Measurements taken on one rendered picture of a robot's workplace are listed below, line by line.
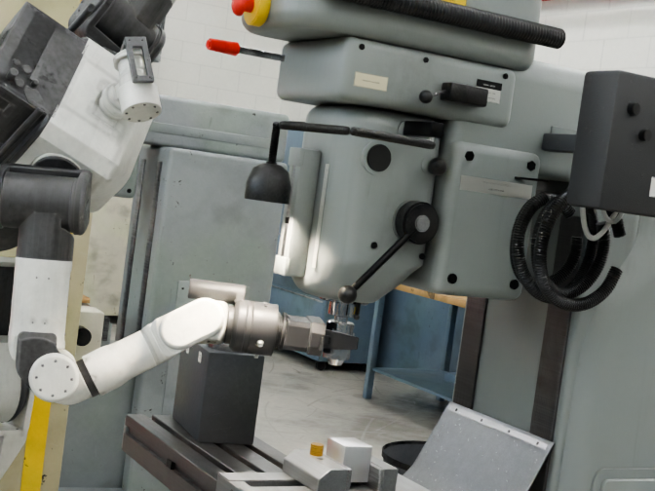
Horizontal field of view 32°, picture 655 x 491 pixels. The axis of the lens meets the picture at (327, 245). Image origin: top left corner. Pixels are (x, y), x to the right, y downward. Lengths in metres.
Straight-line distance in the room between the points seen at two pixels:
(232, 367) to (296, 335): 0.46
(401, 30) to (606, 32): 6.17
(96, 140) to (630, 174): 0.87
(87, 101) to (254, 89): 9.78
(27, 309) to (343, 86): 0.61
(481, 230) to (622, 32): 5.96
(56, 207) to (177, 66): 9.61
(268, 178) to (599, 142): 0.51
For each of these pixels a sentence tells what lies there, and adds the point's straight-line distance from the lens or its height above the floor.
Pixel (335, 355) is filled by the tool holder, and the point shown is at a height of 1.21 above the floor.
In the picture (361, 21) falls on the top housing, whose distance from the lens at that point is 1.80.
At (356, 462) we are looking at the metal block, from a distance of 1.90.
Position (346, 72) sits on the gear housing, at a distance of 1.79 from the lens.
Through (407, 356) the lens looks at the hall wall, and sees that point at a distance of 9.37.
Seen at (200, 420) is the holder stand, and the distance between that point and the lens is 2.36.
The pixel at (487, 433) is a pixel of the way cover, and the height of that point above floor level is 1.08.
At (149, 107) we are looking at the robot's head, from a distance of 1.94.
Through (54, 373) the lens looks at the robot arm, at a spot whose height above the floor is 1.14.
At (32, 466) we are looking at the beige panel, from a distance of 3.66.
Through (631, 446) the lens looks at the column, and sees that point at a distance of 2.15.
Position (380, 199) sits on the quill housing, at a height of 1.48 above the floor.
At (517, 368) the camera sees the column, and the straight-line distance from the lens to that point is 2.16.
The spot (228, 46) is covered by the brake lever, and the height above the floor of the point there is 1.70.
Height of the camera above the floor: 1.50
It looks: 3 degrees down
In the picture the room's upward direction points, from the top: 8 degrees clockwise
